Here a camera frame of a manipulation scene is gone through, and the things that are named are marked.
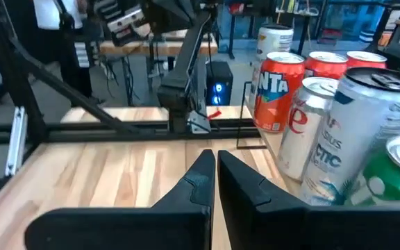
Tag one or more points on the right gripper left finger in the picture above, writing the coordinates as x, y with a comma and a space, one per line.
134, 225

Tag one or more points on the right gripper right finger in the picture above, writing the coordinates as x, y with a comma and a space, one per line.
290, 229

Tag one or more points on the silver white can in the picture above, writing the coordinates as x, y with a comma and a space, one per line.
300, 139

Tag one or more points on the green Sprite can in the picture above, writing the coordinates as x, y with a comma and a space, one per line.
387, 180

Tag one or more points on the white Celsius Arctic Vibe can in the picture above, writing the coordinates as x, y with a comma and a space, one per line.
359, 132

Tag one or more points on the red Fanta can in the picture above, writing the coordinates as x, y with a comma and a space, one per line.
365, 60
276, 100
325, 66

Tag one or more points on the white Celsius can black lid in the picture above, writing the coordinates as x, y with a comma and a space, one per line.
276, 40

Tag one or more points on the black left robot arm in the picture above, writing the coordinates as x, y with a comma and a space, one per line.
179, 87

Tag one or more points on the grey metal mounting plate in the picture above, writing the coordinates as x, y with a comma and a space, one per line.
198, 123

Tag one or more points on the red tape tag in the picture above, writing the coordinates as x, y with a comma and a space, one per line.
214, 114

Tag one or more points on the black device blue light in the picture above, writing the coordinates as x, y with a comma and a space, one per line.
219, 83

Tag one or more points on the wooden workbench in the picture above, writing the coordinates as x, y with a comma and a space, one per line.
134, 47

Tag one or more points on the person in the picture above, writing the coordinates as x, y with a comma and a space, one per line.
54, 21

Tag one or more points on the black aluminium table frame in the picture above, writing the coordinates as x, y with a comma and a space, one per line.
82, 132

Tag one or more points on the wooden shelf with black frame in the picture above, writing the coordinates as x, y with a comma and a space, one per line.
240, 114

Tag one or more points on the silver aluminium bracket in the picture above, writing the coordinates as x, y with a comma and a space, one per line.
16, 139

